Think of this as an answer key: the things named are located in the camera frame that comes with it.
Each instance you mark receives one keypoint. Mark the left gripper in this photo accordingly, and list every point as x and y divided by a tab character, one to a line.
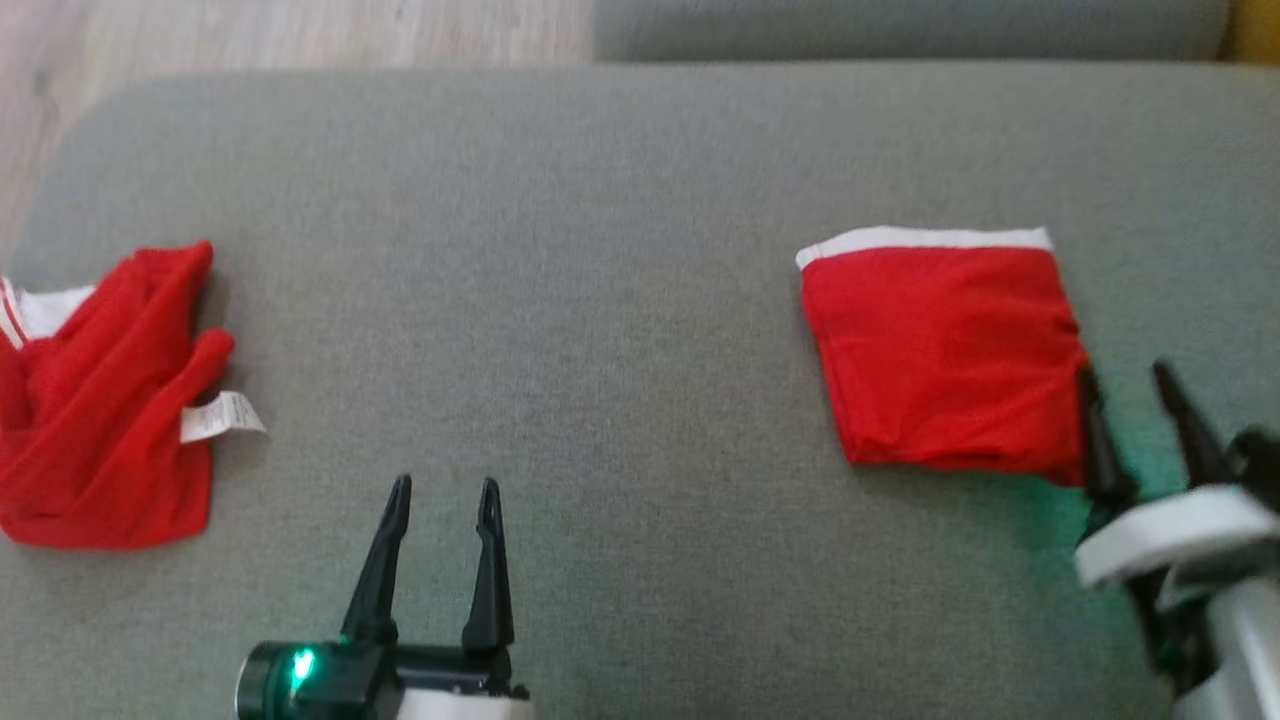
350	685

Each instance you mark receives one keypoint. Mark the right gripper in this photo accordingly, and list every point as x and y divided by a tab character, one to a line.
1170	530

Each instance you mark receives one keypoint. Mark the red shorts white waistband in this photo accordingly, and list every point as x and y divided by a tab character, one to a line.
945	360

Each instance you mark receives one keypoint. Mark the red white number jersey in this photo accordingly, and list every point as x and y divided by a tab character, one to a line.
90	420

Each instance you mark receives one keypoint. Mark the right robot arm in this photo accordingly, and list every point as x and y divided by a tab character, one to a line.
1250	650

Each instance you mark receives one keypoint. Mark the grey sofa seat cushion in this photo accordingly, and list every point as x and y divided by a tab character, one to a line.
600	300

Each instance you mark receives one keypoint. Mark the yellow cushion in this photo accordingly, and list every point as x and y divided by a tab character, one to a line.
1255	28

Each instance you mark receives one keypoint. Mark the grey sofa back cushion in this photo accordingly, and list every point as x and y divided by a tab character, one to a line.
900	28

